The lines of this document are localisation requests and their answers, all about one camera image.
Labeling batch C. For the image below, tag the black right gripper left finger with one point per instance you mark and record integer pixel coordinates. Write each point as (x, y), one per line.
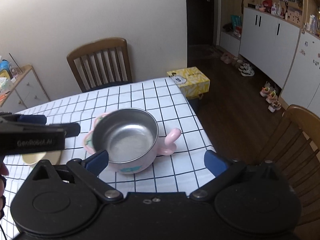
(96, 163)

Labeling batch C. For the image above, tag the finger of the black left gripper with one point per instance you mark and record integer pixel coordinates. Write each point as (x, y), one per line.
(71, 129)
(32, 119)

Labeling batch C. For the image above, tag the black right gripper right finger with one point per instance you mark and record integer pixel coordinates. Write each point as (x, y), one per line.
(215, 163)

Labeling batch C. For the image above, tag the cream round bowl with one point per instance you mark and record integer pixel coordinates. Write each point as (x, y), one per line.
(32, 159)

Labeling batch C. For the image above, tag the pink steel-lined kids bowl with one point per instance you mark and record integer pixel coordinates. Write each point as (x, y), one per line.
(131, 138)

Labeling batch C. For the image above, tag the person's left hand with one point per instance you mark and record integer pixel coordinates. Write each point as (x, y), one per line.
(3, 172)

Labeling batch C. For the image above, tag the wooden chair far side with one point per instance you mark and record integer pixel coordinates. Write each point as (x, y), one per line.
(101, 64)

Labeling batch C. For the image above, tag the wooden chair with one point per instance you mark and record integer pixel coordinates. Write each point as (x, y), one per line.
(101, 64)
(293, 148)

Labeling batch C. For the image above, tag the wooden chair right side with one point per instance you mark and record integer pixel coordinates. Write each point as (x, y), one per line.
(293, 148)

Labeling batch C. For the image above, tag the yellow tissue box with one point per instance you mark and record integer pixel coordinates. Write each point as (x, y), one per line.
(191, 81)

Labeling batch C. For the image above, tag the colourful kids sneakers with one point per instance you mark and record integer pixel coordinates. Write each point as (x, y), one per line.
(269, 93)

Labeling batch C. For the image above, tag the pair of white sneakers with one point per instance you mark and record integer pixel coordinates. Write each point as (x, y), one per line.
(246, 70)

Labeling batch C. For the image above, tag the white wall cupboard unit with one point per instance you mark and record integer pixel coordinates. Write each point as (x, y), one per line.
(280, 38)

